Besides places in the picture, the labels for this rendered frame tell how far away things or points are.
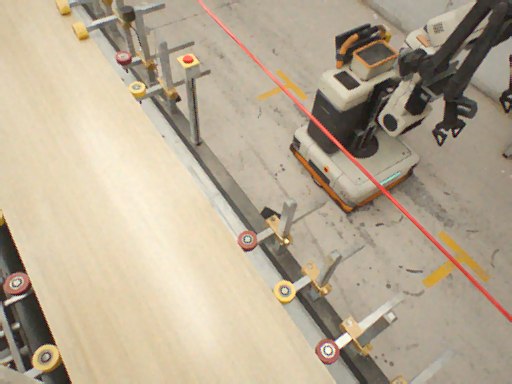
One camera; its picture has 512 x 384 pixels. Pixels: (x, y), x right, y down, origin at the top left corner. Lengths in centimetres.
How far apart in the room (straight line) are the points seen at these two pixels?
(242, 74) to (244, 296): 242
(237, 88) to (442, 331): 231
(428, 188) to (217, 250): 195
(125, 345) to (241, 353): 39
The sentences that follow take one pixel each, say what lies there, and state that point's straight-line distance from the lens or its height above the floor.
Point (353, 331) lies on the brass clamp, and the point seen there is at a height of 83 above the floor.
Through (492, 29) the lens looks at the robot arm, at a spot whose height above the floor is 151.
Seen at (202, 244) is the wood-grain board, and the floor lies 90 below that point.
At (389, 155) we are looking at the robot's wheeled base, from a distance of 284.
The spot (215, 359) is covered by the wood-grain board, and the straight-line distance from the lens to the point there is 147.
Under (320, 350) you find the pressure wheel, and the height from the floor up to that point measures 91.
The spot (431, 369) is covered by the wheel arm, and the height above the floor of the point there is 84.
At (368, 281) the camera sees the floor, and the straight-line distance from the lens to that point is 264.
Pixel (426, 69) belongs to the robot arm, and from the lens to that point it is 191.
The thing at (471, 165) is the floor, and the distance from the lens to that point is 346.
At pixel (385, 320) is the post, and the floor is 113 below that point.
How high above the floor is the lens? 234
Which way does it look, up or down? 57 degrees down
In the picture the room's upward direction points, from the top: 7 degrees clockwise
